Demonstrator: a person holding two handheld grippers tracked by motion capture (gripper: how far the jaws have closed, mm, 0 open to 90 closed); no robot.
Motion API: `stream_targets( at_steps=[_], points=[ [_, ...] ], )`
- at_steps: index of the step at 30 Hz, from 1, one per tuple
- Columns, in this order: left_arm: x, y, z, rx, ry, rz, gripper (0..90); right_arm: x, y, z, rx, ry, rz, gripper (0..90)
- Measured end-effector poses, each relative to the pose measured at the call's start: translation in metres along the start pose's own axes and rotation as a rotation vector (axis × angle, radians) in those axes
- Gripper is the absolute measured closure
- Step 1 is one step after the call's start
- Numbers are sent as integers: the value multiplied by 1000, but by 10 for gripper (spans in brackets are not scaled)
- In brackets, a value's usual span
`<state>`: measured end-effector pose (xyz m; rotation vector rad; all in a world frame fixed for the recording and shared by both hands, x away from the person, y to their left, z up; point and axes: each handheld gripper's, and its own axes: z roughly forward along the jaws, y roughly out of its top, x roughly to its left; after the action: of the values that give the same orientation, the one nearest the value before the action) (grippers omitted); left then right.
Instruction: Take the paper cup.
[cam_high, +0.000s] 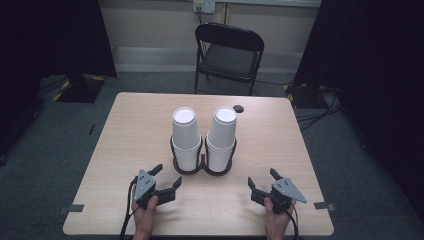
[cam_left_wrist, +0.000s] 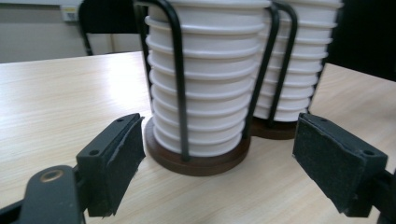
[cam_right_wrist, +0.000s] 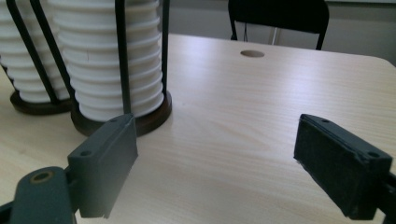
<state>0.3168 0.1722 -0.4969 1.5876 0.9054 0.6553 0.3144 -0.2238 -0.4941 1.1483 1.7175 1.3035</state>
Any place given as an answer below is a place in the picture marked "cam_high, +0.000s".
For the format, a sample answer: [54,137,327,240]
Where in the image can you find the black double cup holder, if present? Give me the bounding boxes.
[169,134,238,177]

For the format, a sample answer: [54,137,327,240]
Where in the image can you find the person's right hand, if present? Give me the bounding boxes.
[263,196,298,235]

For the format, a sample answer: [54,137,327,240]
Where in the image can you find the black stand base striped tape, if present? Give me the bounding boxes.
[283,81,323,110]
[52,73,107,104]

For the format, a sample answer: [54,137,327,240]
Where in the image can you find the grey tape strip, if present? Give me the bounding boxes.
[57,203,85,215]
[313,201,336,213]

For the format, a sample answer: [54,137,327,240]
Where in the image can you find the bundle of black floor cables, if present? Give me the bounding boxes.
[295,84,343,132]

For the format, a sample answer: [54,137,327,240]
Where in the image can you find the white wall socket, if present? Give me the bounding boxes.
[192,0,216,15]

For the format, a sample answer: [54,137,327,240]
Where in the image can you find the black curtain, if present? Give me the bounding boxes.
[292,0,424,223]
[0,0,118,166]

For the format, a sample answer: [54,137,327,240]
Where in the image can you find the person's left hand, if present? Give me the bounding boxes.
[132,195,159,235]

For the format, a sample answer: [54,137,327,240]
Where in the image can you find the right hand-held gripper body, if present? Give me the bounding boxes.
[250,177,308,214]

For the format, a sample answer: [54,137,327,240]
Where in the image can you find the stack of white paper cups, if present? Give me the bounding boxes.
[205,105,238,173]
[171,106,203,172]

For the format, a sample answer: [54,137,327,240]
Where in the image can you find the black folding chair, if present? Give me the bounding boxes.
[194,22,266,97]

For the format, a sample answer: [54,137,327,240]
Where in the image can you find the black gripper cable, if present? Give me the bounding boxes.
[283,203,300,240]
[119,176,141,240]

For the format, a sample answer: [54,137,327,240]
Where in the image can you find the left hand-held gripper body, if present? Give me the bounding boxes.
[133,169,177,210]

